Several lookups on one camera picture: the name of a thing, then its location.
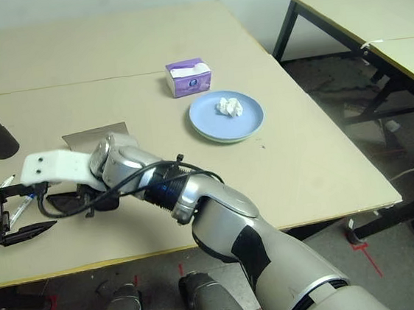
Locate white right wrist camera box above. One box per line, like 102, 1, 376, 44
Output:
18, 144, 110, 200

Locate grey robot right leg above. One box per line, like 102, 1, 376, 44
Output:
178, 267, 253, 310

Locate white marker black cap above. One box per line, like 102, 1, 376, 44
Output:
0, 174, 18, 198

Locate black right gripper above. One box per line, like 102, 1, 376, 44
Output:
75, 180, 122, 219

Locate black sunglasses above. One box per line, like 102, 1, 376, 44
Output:
45, 189, 88, 220

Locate green plate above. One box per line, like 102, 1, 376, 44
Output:
199, 129, 262, 148

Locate purple tissue pack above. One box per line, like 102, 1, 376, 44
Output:
164, 58, 213, 100

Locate white marker blue cap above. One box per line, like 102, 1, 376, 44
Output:
6, 193, 39, 225

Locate white tissue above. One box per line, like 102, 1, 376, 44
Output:
214, 95, 245, 120

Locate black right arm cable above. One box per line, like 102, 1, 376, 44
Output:
33, 149, 228, 222

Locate white tie on side table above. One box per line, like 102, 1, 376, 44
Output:
359, 38, 386, 58

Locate grey glasses case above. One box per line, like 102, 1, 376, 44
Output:
60, 120, 133, 156

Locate blue plate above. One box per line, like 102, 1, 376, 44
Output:
186, 85, 268, 145

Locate beige side table black frame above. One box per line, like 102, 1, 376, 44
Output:
266, 0, 414, 133

